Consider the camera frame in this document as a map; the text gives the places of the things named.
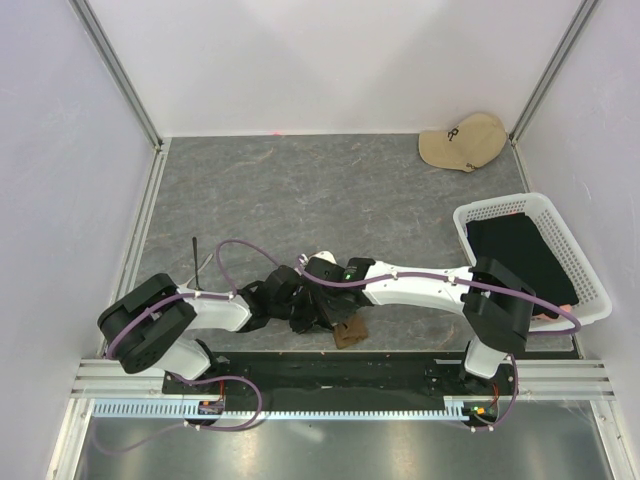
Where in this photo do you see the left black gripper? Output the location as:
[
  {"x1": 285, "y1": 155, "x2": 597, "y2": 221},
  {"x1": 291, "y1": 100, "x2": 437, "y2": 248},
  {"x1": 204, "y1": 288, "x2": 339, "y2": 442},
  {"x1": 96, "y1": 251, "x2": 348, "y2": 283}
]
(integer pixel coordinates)
[{"x1": 271, "y1": 286, "x2": 334, "y2": 334}]

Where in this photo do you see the brown cloth napkin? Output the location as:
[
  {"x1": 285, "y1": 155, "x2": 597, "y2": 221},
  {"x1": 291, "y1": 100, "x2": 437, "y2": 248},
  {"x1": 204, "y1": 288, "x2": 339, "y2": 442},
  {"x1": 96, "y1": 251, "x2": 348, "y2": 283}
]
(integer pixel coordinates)
[{"x1": 333, "y1": 314, "x2": 369, "y2": 349}]

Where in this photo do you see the silver fork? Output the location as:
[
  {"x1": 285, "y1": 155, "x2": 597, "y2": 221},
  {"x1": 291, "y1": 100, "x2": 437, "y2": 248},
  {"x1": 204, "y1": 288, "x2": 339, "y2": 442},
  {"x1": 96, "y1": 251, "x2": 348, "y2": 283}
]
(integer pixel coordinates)
[{"x1": 179, "y1": 253, "x2": 214, "y2": 289}]

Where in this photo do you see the black spoon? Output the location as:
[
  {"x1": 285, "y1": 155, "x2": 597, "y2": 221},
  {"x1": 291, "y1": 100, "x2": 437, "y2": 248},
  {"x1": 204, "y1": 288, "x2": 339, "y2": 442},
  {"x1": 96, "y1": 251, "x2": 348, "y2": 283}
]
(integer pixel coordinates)
[{"x1": 192, "y1": 236, "x2": 201, "y2": 291}]

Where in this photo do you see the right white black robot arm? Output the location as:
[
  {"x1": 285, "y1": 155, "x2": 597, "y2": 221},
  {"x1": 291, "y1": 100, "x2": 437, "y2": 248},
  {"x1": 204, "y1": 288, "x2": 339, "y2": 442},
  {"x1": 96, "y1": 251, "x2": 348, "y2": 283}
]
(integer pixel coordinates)
[{"x1": 303, "y1": 254, "x2": 536, "y2": 394}]

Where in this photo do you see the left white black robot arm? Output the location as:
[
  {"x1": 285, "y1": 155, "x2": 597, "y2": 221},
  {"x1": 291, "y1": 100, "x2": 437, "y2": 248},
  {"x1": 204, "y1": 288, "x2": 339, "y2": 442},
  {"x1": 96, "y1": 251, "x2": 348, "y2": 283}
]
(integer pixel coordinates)
[{"x1": 97, "y1": 266, "x2": 326, "y2": 393}]

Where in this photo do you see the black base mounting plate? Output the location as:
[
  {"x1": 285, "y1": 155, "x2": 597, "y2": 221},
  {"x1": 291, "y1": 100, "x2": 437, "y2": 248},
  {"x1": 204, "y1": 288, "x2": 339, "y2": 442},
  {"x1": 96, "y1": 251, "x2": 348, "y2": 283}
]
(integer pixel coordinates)
[{"x1": 162, "y1": 350, "x2": 517, "y2": 401}]

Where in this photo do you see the black cloth in basket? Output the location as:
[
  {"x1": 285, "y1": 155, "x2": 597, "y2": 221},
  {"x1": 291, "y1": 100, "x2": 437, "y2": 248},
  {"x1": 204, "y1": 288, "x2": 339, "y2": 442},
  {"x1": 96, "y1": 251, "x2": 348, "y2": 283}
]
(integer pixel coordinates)
[{"x1": 467, "y1": 213, "x2": 578, "y2": 312}]

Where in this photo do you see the beige baseball cap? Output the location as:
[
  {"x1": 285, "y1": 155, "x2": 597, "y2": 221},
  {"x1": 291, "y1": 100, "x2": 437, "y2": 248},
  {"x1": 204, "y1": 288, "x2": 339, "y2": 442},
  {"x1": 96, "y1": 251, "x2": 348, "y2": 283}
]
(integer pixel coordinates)
[{"x1": 418, "y1": 112, "x2": 508, "y2": 173}]

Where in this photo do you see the white plastic basket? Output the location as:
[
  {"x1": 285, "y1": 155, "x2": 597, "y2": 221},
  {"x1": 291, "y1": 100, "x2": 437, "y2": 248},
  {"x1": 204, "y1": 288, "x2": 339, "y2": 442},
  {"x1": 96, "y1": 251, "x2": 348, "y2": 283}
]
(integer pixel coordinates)
[{"x1": 453, "y1": 193, "x2": 612, "y2": 326}]

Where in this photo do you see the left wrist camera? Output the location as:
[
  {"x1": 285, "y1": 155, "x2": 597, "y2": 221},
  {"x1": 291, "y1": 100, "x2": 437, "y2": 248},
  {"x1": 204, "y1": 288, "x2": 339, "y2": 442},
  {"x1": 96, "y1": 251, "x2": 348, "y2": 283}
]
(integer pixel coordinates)
[{"x1": 264, "y1": 265, "x2": 301, "y2": 303}]

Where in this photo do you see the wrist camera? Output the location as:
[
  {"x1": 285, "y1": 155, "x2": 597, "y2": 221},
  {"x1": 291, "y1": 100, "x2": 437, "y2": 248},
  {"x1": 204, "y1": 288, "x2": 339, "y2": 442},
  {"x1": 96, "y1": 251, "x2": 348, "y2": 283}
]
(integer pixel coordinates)
[
  {"x1": 304, "y1": 251, "x2": 344, "y2": 283},
  {"x1": 264, "y1": 265, "x2": 301, "y2": 303}
]

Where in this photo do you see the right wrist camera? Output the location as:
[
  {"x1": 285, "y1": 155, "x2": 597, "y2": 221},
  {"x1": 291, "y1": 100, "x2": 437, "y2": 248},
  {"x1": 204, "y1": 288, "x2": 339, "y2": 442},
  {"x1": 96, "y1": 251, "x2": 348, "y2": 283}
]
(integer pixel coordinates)
[{"x1": 304, "y1": 251, "x2": 344, "y2": 283}]

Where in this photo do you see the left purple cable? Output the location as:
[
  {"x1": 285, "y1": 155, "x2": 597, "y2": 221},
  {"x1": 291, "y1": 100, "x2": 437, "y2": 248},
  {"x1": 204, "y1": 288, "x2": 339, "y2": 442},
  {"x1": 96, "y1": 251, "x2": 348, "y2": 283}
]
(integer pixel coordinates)
[{"x1": 92, "y1": 239, "x2": 301, "y2": 455}]

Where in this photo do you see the light blue cable duct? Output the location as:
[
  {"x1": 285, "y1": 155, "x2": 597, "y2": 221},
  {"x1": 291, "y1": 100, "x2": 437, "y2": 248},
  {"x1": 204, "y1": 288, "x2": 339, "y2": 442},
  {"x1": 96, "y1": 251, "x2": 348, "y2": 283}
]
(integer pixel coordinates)
[{"x1": 93, "y1": 398, "x2": 497, "y2": 421}]

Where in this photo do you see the front aluminium rail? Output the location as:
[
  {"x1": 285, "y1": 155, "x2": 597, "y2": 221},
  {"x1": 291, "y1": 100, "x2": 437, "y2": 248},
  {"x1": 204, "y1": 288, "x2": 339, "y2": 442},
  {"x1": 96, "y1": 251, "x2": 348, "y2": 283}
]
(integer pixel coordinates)
[{"x1": 70, "y1": 359, "x2": 615, "y2": 401}]

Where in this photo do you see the left aluminium frame post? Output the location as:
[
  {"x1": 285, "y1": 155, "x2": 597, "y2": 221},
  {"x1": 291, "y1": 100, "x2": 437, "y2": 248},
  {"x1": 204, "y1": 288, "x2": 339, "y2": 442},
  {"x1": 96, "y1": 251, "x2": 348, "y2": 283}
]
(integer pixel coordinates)
[{"x1": 69, "y1": 0, "x2": 165, "y2": 149}]

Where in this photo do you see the aluminium frame post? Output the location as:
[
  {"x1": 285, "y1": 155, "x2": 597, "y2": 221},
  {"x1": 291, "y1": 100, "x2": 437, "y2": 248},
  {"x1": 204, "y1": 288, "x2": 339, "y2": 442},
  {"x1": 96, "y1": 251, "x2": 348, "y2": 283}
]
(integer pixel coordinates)
[
  {"x1": 69, "y1": 0, "x2": 165, "y2": 149},
  {"x1": 509, "y1": 0, "x2": 600, "y2": 146}
]

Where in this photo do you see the right aluminium frame post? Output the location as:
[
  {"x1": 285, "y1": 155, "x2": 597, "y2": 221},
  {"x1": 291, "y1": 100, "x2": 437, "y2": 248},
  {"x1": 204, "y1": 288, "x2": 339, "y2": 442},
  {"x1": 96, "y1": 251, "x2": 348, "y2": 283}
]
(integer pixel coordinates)
[{"x1": 509, "y1": 0, "x2": 600, "y2": 146}]

